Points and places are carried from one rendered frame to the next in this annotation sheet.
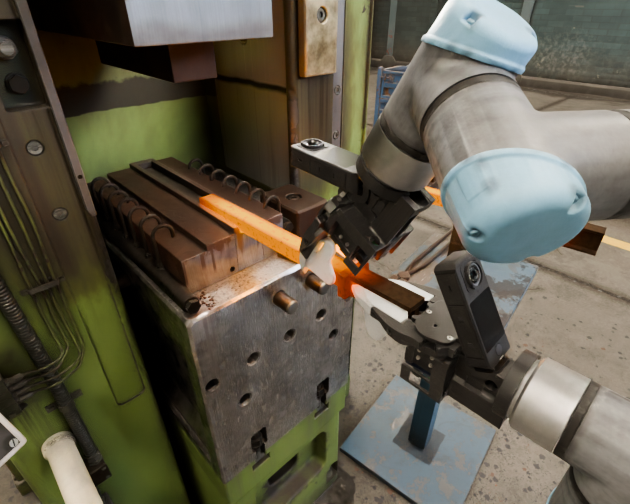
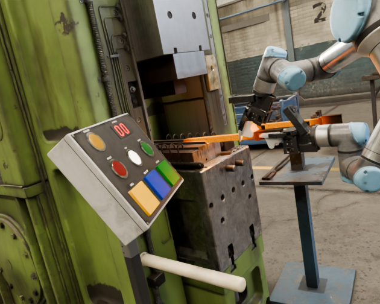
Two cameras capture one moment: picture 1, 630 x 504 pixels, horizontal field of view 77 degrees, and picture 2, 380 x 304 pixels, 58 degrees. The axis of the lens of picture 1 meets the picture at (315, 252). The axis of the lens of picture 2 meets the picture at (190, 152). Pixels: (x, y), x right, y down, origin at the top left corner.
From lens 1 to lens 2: 0.90 m
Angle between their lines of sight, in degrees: 21
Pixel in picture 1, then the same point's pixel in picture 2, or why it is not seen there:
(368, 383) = (272, 270)
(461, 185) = (281, 76)
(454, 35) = (269, 53)
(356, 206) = (254, 106)
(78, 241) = not seen: hidden behind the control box
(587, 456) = (334, 136)
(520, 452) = (373, 275)
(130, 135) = not seen: hidden behind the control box
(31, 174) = not seen: hidden behind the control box
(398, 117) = (262, 74)
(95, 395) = (154, 234)
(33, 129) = (139, 113)
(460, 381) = (301, 144)
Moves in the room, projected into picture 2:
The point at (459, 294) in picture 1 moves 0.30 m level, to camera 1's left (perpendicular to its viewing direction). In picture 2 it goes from (291, 114) to (206, 132)
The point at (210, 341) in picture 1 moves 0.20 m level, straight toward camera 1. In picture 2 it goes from (209, 182) to (238, 192)
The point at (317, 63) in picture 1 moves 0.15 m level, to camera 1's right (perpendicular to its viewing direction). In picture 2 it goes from (213, 85) to (242, 79)
